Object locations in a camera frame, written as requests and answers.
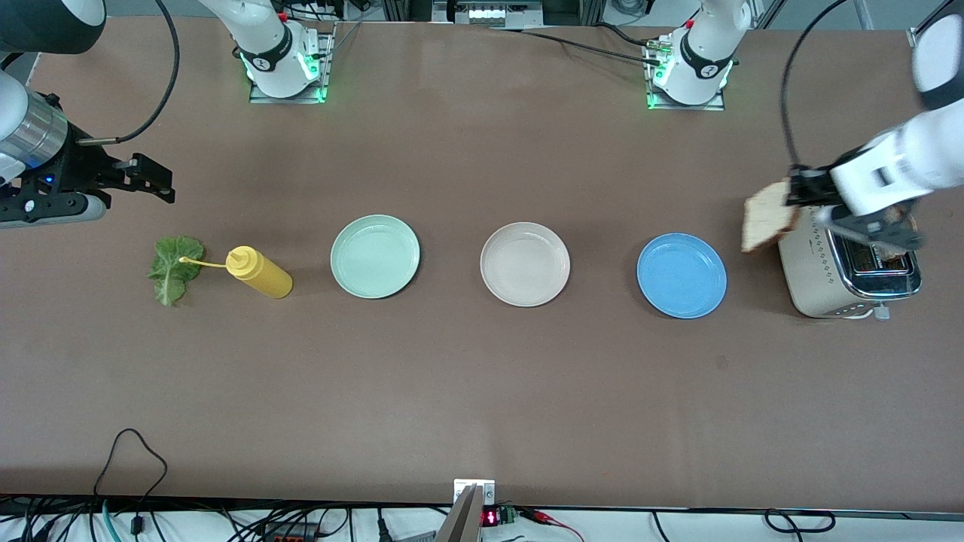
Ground green lettuce leaf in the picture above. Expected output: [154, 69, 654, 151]
[147, 236, 206, 307]

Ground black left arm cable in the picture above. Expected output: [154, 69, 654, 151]
[780, 0, 852, 172]

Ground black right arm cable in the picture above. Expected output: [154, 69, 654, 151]
[75, 0, 182, 145]

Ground beige chrome toaster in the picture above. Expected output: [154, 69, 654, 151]
[776, 203, 924, 321]

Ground red clip wires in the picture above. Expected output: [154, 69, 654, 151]
[523, 507, 587, 542]

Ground pale green plate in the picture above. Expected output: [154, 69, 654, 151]
[330, 215, 421, 300]

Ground beige plate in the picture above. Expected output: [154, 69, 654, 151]
[480, 221, 572, 308]

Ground grey control box with lights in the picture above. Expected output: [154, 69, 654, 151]
[432, 0, 545, 29]

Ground grey metal camera mount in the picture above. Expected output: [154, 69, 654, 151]
[435, 479, 498, 542]

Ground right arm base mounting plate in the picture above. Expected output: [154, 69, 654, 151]
[249, 23, 337, 105]

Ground bread slice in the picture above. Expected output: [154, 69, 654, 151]
[741, 179, 801, 254]
[877, 211, 920, 263]

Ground yellow mustard squeeze bottle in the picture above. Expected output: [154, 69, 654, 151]
[178, 245, 294, 300]

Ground black cable to arm base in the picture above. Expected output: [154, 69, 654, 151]
[488, 23, 667, 67]

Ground thin black looped cable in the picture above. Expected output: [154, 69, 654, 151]
[92, 428, 169, 537]

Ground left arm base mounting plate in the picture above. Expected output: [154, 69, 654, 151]
[644, 34, 728, 112]

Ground black oval cable loop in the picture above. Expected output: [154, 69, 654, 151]
[764, 509, 837, 534]

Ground blue plate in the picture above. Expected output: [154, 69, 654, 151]
[636, 233, 728, 320]

